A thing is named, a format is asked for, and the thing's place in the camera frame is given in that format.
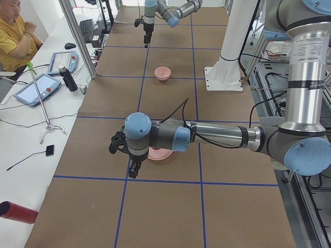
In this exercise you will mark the metal reacher grabber stick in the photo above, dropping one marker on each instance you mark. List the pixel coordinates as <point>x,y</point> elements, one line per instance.
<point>49,128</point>

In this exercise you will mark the red cylinder bottle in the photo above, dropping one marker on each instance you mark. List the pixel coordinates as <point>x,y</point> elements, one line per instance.
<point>18,213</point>

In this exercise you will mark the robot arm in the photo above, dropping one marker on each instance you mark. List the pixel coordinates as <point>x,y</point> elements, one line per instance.
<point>172,17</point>
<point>297,141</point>

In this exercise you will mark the black computer mouse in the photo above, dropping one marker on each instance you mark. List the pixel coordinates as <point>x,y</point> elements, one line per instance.
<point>69,46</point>

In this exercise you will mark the small black square device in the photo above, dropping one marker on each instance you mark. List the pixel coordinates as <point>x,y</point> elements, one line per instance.
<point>50,150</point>

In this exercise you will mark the aluminium frame post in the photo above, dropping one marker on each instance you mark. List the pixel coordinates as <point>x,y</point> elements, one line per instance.
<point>74,28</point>

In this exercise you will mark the far teach pendant tablet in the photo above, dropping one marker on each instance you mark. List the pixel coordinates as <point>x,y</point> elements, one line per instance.
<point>67,59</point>

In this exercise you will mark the person in yellow shirt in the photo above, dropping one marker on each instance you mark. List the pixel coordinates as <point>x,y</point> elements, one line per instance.
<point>19,44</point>

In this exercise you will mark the pink plate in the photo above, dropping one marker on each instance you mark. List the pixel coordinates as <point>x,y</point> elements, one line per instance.
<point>157,154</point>

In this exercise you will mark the pink bowl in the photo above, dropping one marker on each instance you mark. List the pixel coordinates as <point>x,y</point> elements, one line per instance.
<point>162,73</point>

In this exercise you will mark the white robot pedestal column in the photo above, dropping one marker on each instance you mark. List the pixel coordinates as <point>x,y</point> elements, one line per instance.
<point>225,74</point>

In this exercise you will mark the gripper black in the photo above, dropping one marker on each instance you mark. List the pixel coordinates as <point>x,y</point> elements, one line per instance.
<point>136,159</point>
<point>148,28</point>

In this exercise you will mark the black keyboard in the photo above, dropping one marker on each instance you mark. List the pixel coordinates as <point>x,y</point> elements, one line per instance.
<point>86,28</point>

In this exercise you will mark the small metal cup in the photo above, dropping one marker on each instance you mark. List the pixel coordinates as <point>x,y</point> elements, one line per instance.
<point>83,89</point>

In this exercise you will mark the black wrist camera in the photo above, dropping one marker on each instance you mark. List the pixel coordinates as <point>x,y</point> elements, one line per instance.
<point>118,143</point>
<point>138,21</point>

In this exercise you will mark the black water bottle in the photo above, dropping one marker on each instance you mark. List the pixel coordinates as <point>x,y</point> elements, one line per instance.
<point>67,78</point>

